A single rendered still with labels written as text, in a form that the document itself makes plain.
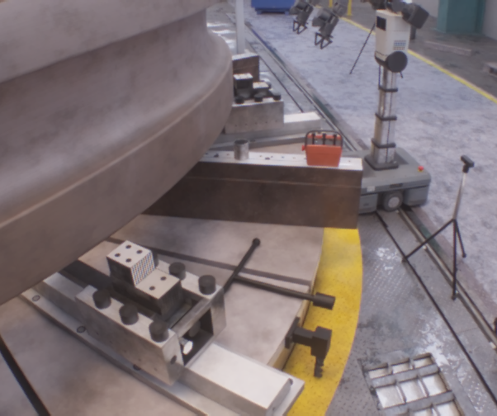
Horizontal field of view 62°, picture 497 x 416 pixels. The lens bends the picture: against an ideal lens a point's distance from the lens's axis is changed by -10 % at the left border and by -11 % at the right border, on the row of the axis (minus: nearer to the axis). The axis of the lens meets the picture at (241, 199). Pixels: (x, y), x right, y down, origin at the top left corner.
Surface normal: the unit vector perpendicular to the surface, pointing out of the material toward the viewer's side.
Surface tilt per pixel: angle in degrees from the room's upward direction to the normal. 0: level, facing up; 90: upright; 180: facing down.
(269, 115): 90
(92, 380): 0
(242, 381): 0
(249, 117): 90
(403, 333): 0
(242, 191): 90
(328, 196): 90
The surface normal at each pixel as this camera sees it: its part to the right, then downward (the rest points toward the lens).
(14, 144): 0.79, 0.30
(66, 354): -0.04, -0.85
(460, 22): 0.15, 0.51
